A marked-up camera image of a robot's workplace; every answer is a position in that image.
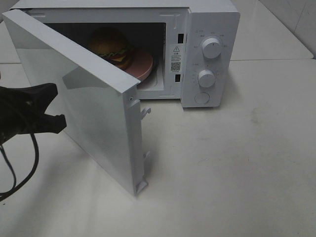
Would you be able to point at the upper white power knob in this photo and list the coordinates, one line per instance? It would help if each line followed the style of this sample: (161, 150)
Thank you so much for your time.
(211, 47)

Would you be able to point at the white microwave oven body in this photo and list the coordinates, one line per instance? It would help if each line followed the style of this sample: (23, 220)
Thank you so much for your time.
(159, 85)

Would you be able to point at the white warning label sticker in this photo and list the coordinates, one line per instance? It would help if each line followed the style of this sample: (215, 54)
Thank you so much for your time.
(175, 56)

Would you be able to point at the white microwave door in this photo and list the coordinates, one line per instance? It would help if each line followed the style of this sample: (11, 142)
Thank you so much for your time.
(93, 111)

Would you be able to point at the round white door button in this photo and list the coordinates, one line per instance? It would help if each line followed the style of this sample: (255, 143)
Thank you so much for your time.
(202, 98)

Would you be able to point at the toy burger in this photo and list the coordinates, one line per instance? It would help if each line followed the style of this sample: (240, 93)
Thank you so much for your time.
(111, 45)

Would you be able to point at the lower white timer knob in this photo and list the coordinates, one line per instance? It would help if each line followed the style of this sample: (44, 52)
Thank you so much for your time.
(206, 78)

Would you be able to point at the pink round plate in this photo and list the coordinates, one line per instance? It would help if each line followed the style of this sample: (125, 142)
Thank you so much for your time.
(141, 65)

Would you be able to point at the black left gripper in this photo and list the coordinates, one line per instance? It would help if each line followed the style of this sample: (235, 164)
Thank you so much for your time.
(21, 111)

